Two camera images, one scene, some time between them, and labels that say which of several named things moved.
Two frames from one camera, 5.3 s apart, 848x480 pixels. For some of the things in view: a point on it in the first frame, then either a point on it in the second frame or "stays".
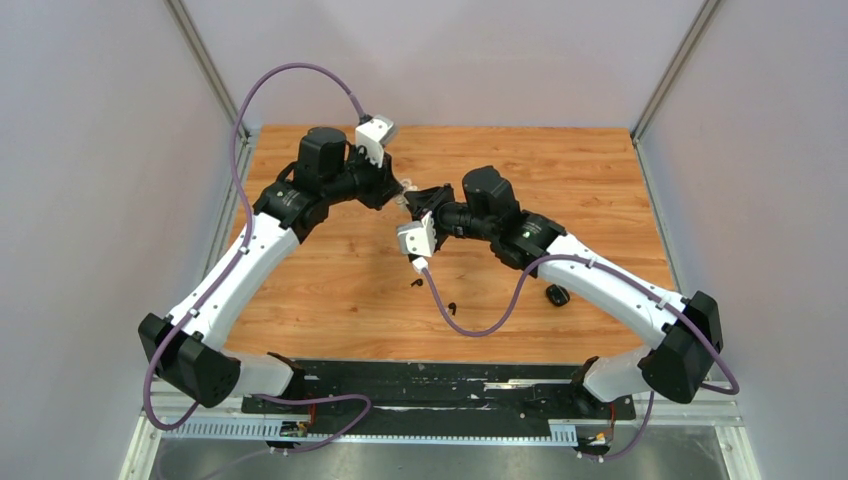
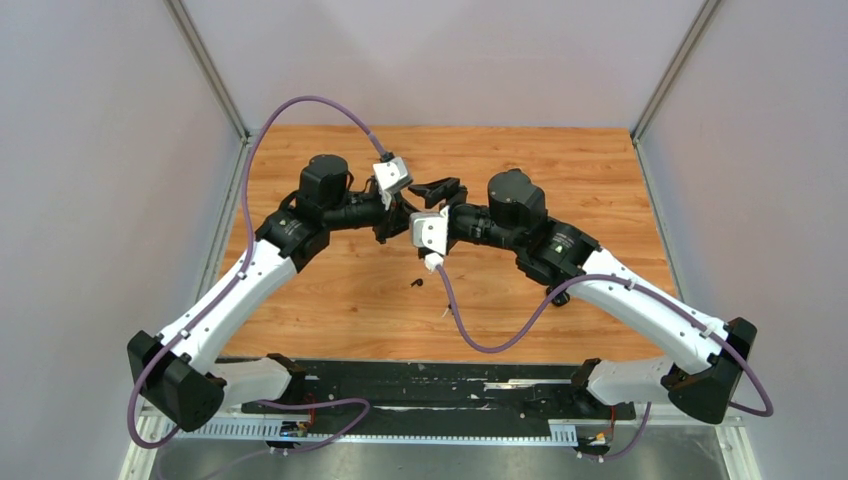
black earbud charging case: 557,295 stays
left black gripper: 385,184 -> 394,220
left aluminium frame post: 206,60 stays
